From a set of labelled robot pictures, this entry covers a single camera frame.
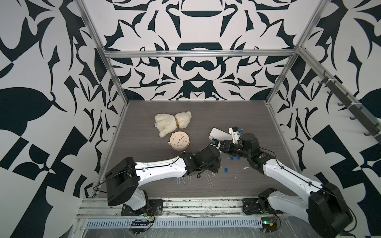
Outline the white rectangular box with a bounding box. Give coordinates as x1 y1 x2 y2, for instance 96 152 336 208
209 128 232 141

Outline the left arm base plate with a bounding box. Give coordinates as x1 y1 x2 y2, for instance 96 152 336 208
121 199 164 217

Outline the left electronics board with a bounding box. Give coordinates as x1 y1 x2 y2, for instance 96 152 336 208
130 216 155 235

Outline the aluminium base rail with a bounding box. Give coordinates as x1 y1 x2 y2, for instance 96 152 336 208
75 196 329 221

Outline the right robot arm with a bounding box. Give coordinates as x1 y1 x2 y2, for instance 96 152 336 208
209 132 356 238

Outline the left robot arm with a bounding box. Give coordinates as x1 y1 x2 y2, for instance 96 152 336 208
93 144 221 215

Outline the pink round alarm clock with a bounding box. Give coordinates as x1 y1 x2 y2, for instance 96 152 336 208
168 131 190 151

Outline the right electronics board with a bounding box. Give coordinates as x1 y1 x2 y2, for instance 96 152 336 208
261 214 282 234

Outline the wall hook rack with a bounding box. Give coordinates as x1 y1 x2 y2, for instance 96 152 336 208
318 71 381 143

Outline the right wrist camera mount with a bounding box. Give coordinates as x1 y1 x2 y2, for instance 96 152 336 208
228 127 243 144

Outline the electronics board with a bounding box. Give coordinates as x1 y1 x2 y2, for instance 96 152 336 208
261 214 282 234
130 216 155 235

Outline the cream plush dog toy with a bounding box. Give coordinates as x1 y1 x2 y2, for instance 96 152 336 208
154 111 192 138

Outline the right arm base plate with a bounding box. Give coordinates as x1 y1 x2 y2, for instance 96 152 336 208
242 198 283 215

